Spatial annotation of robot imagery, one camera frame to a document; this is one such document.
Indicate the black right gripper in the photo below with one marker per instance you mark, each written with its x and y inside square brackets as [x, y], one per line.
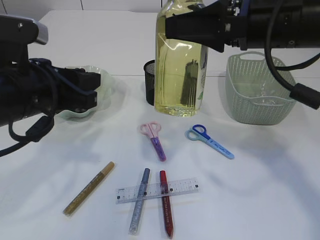
[224, 22]

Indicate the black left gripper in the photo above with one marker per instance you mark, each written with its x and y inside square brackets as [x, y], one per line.
[74, 89]

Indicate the yellow tea bottle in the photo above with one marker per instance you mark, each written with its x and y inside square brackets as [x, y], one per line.
[180, 66]

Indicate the clear plastic sheet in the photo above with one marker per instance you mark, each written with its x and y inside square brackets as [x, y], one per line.
[264, 94]

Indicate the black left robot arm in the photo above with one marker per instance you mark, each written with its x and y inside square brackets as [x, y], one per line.
[43, 88]

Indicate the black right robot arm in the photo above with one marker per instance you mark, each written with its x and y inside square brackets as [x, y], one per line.
[297, 24]

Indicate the green wavy glass plate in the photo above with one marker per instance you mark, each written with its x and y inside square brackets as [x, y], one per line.
[104, 92]

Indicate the black mesh pen cup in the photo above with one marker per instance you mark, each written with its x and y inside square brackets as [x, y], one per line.
[149, 74]

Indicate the gold glitter pen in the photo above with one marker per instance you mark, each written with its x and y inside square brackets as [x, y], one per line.
[88, 189]

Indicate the green woven plastic basket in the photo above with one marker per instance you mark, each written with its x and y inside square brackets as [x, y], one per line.
[246, 68]

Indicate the clear plastic ruler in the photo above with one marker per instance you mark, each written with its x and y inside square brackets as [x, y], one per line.
[146, 191]

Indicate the silver glitter pen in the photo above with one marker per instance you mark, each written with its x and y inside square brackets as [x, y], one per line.
[136, 215]

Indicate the red glitter pen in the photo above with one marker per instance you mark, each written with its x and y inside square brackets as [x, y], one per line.
[166, 205]

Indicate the pink scissors with purple sheath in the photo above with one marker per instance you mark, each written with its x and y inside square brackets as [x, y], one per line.
[151, 129]

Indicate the blue scissors with sheath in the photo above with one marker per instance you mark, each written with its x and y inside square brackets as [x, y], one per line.
[198, 132]

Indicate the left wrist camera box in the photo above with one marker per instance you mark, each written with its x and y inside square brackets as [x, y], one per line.
[16, 33]

